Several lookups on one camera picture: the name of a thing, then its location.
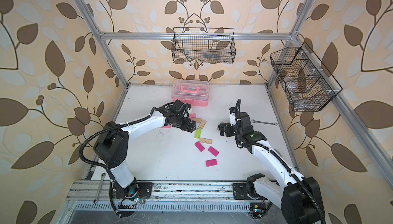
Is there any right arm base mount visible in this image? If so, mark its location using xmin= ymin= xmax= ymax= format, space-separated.
xmin=232 ymin=182 xmax=280 ymax=201

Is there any pink plastic storage box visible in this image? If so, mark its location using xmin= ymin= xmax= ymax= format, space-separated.
xmin=171 ymin=80 xmax=210 ymax=107

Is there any magenta block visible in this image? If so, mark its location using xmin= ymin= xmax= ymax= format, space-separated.
xmin=208 ymin=146 xmax=219 ymax=157
xmin=205 ymin=159 xmax=218 ymax=167
xmin=194 ymin=142 xmax=205 ymax=152

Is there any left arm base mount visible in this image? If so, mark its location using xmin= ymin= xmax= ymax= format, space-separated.
xmin=110 ymin=182 xmax=153 ymax=209

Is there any black wire basket right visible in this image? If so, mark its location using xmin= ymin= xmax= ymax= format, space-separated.
xmin=270 ymin=42 xmax=343 ymax=112

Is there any aluminium frame rail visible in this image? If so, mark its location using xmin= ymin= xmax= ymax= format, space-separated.
xmin=55 ymin=179 xmax=326 ymax=224

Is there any magenta block bottom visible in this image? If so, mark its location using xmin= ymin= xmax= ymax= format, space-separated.
xmin=205 ymin=159 xmax=218 ymax=167

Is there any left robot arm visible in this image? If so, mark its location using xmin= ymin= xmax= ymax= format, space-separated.
xmin=78 ymin=100 xmax=196 ymax=195

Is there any wooden block tilted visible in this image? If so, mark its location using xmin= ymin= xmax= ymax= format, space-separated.
xmin=198 ymin=119 xmax=207 ymax=129

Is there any silver wrench on table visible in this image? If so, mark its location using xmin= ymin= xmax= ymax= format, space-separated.
xmin=251 ymin=119 xmax=278 ymax=126

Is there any lime green block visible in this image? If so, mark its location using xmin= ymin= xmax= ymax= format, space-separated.
xmin=194 ymin=129 xmax=202 ymax=139

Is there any black wire basket back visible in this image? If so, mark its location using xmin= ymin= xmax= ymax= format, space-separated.
xmin=170 ymin=27 xmax=236 ymax=64

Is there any magenta block middle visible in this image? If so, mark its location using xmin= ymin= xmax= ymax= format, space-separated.
xmin=194 ymin=142 xmax=205 ymax=152

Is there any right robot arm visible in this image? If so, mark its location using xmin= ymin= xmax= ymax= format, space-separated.
xmin=218 ymin=100 xmax=326 ymax=224

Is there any magenta block right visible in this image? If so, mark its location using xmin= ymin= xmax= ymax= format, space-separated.
xmin=208 ymin=146 xmax=219 ymax=157

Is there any silver wrench on rail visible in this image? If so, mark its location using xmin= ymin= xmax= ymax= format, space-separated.
xmin=93 ymin=172 xmax=106 ymax=204

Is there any black wire basket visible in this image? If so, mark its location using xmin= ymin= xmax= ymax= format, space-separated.
xmin=170 ymin=27 xmax=236 ymax=64
xmin=270 ymin=42 xmax=343 ymax=112

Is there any wooden dotted block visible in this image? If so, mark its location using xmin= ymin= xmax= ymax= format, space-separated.
xmin=199 ymin=138 xmax=212 ymax=145

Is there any wooden block horizontal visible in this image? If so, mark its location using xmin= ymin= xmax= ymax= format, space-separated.
xmin=191 ymin=118 xmax=202 ymax=123

